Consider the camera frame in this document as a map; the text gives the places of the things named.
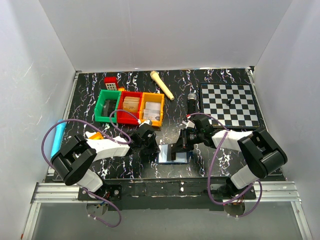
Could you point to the blue toy microphone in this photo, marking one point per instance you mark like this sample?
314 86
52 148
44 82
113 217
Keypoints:
59 133

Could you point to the white cards stack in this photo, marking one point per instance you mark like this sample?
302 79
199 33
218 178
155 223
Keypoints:
152 111

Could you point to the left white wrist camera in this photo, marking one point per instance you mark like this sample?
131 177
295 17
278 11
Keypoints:
146 123

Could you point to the cream toy microphone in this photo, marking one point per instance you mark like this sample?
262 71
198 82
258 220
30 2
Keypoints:
156 78

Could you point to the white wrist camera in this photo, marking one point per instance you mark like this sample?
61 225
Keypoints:
188 122
146 123

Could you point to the black cards stack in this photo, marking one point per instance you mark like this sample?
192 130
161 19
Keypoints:
108 107

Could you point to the blue leather card holder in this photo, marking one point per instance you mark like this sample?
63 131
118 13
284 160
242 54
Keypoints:
166 157

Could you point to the red toy window block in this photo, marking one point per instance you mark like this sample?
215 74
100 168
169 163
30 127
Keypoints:
111 83

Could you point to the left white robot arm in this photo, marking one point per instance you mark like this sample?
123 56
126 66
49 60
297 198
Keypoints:
72 162

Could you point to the green plastic bin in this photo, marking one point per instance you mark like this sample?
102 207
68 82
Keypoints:
103 95

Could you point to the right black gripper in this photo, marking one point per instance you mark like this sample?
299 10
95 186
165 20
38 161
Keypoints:
184 145

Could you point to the red plastic bin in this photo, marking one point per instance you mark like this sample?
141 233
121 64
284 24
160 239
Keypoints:
128 118

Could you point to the black white chessboard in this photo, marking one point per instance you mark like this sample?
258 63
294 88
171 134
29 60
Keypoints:
241 114

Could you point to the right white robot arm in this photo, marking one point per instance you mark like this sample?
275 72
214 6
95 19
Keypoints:
261 152

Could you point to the black glitter microphone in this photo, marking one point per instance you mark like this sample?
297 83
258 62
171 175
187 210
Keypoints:
191 103

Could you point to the black chess pawn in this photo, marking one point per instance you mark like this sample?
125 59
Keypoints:
229 102

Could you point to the tan cards stack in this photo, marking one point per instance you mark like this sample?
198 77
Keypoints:
131 104

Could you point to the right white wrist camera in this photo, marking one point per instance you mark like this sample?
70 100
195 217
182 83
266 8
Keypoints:
188 122

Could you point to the yellow green toy house block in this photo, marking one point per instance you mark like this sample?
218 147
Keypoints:
94 135

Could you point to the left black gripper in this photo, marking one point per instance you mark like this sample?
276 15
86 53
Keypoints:
154 148

